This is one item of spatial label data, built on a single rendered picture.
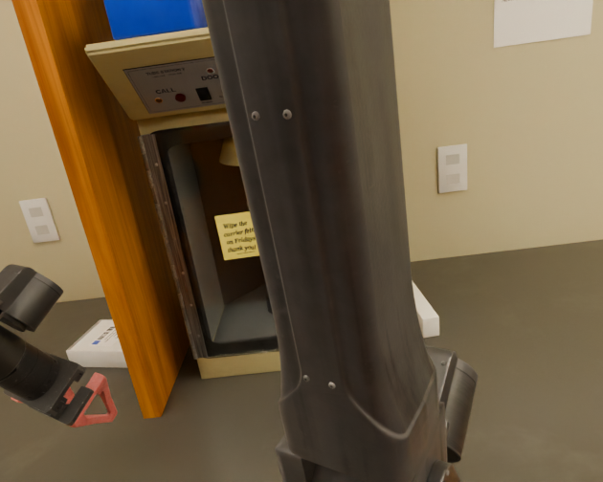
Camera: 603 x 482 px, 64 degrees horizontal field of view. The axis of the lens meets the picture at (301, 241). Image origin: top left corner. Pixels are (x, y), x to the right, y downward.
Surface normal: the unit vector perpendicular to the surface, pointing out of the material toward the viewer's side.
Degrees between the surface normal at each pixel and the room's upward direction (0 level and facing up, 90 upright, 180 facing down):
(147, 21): 90
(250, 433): 0
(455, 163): 90
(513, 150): 90
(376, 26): 90
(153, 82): 135
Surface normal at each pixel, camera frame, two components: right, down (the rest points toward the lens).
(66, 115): 0.00, 0.37
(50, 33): 0.99, -0.12
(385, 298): 0.83, 0.11
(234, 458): -0.13, -0.92
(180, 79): 0.09, 0.91
